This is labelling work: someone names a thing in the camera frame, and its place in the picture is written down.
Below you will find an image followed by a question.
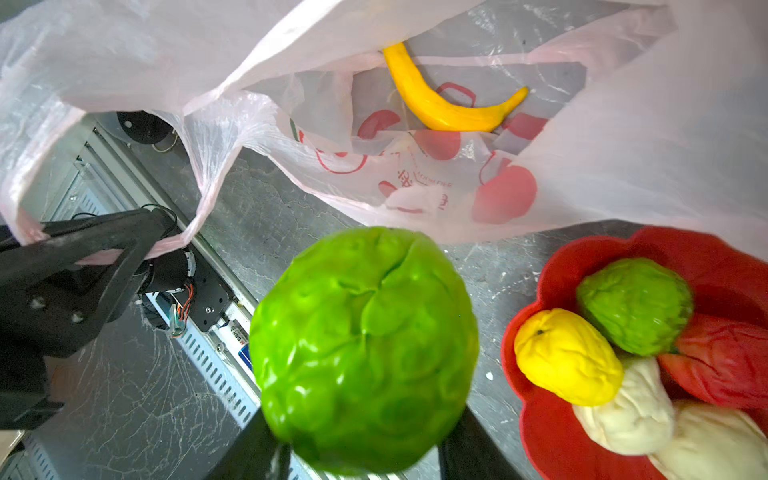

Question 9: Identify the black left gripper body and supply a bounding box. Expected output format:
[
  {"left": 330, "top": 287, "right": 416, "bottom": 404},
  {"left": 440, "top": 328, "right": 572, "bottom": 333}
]
[{"left": 1, "top": 263, "right": 150, "bottom": 430}]

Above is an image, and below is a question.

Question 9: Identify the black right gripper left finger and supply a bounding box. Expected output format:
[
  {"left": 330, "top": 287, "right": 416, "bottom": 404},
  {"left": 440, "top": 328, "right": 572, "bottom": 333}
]
[{"left": 204, "top": 408, "right": 292, "bottom": 480}]

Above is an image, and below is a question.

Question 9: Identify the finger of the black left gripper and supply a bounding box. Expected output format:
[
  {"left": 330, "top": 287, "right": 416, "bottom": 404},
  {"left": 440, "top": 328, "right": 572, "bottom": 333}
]
[{"left": 1, "top": 207, "right": 177, "bottom": 282}]

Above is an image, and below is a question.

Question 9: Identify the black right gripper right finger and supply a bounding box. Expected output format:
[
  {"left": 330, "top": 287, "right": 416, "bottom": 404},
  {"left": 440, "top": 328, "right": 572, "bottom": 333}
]
[{"left": 438, "top": 406, "right": 522, "bottom": 480}]

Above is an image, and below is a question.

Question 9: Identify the yellow fake round fruit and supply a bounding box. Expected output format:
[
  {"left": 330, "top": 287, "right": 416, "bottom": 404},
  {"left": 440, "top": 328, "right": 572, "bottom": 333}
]
[{"left": 513, "top": 309, "right": 624, "bottom": 407}]

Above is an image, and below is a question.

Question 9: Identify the green fake fruit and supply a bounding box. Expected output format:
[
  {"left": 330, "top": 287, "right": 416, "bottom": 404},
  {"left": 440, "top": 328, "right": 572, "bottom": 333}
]
[
  {"left": 249, "top": 227, "right": 479, "bottom": 475},
  {"left": 576, "top": 258, "right": 694, "bottom": 356}
]

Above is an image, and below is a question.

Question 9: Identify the beige fake bun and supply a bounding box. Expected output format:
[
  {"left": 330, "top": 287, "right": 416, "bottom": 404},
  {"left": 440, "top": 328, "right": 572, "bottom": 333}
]
[
  {"left": 649, "top": 400, "right": 767, "bottom": 479},
  {"left": 572, "top": 357, "right": 675, "bottom": 456}
]

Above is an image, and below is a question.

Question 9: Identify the red fake fruit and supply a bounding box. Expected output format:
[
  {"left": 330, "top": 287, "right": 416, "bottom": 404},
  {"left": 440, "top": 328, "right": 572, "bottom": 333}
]
[{"left": 658, "top": 315, "right": 767, "bottom": 409}]

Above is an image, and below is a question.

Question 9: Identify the red flower-shaped plate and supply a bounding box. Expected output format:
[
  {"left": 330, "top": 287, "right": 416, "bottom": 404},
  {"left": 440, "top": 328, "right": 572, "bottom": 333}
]
[{"left": 500, "top": 227, "right": 767, "bottom": 479}]

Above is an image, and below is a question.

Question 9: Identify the yellow fake banana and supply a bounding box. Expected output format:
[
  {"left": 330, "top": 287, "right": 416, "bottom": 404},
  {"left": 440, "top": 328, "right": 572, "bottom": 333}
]
[{"left": 382, "top": 43, "right": 530, "bottom": 132}]

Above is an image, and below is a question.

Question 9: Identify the pink plastic bag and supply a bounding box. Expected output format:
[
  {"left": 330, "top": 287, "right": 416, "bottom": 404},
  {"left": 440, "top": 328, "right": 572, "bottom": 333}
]
[{"left": 1, "top": 1, "right": 767, "bottom": 259}]

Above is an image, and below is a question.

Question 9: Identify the small round black-top container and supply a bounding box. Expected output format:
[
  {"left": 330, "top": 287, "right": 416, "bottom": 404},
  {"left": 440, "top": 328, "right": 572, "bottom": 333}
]
[{"left": 94, "top": 110, "right": 179, "bottom": 153}]

